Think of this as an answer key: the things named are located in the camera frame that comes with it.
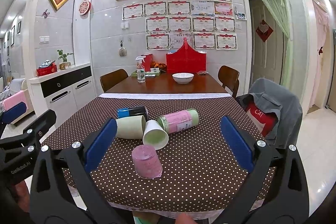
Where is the person's right hand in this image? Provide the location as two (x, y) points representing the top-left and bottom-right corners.
(175, 213), (197, 224)

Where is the brown polka dot tablecloth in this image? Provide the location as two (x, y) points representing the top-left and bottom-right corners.
(45, 97), (262, 212)

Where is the white black sideboard cabinet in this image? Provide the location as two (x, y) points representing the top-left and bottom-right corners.
(27, 63), (97, 127)

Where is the hanging round brush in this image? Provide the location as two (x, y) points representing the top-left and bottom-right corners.
(118, 40), (127, 57)

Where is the red round hanging ornament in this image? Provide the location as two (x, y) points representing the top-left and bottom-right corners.
(78, 0), (91, 15)

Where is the pale green cup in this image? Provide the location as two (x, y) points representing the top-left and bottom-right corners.
(116, 115), (146, 140)

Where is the left wooden chair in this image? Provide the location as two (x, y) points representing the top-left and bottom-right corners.
(100, 69), (129, 92)

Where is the white paper cup green inside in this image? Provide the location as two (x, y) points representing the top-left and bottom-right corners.
(142, 120), (169, 150)

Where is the red garment on chair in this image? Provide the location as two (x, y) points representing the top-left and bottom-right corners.
(246, 101), (278, 137)

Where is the green tray on table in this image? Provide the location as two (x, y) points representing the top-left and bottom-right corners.
(131, 68), (161, 77)

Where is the white ceramic bowl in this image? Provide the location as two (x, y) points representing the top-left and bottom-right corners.
(172, 73), (194, 84)

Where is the wall light switch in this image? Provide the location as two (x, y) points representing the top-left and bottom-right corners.
(39, 36), (50, 44)

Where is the pink plastic cup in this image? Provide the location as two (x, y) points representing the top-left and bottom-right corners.
(131, 144), (163, 179)

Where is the red tray on cabinet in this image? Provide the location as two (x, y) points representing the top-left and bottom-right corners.
(37, 63), (57, 77)

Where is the wooden chair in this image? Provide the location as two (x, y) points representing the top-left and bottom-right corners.
(218, 65), (240, 98)
(100, 69), (129, 92)

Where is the green door curtain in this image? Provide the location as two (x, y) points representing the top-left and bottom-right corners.
(241, 0), (293, 90)

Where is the red basket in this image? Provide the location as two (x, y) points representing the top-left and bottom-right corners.
(166, 38), (206, 74)

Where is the small potted plant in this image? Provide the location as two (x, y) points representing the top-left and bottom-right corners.
(57, 50), (73, 70)

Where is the grey jacket on chair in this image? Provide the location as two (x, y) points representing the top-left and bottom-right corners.
(236, 78), (303, 148)

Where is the pink towel on sofa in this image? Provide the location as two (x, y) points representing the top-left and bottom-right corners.
(2, 96), (26, 111)

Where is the spray bottle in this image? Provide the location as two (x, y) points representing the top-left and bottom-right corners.
(135, 56), (146, 83)

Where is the black blue cup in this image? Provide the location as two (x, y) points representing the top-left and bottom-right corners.
(117, 106), (149, 121)

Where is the red diamond door decoration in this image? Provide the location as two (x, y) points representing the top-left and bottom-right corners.
(256, 19), (273, 42)

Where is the right wooden chair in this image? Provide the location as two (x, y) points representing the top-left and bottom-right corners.
(218, 65), (240, 98)

